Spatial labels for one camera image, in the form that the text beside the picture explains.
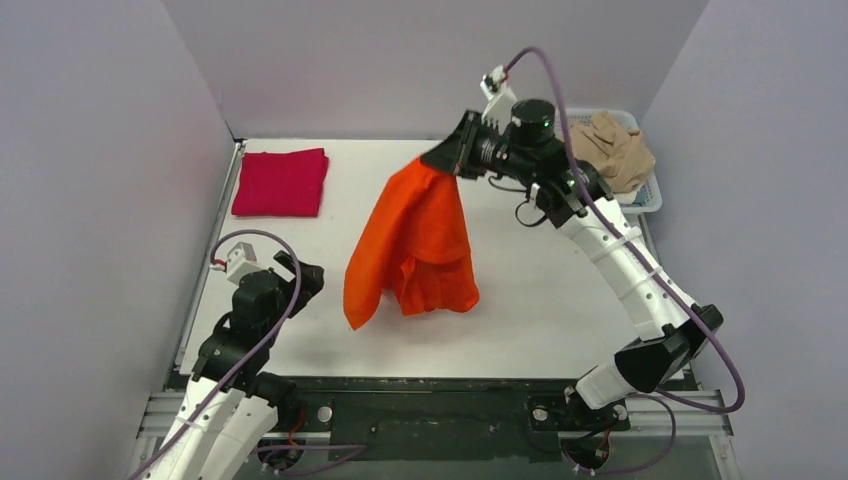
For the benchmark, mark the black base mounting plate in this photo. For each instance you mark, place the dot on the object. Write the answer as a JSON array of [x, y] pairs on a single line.
[[394, 419]]

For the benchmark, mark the white plastic laundry basket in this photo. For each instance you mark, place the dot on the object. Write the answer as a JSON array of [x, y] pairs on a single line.
[[648, 198]]

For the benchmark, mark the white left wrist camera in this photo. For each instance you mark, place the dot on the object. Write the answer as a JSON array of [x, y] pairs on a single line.
[[240, 261]]

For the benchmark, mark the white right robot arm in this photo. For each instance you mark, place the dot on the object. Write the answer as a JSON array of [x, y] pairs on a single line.
[[672, 329]]

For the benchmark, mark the folded red t-shirt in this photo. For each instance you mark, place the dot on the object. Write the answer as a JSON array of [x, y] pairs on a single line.
[[281, 184]]

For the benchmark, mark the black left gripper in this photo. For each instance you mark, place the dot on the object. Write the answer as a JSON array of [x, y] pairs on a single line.
[[303, 277]]

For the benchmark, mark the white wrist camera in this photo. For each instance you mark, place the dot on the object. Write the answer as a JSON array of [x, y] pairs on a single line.
[[240, 261], [499, 96]]

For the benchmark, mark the beige crumpled t-shirt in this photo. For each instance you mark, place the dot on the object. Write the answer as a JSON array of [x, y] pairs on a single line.
[[619, 153]]

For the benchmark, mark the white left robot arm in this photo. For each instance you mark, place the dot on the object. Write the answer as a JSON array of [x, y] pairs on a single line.
[[230, 401]]

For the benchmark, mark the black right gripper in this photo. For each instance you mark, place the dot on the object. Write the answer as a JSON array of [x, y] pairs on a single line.
[[468, 144]]

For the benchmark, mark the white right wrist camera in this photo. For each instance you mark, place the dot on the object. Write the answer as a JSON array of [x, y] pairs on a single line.
[[499, 96]]

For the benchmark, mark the orange t-shirt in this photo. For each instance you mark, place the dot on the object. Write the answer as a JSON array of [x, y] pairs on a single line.
[[415, 244]]

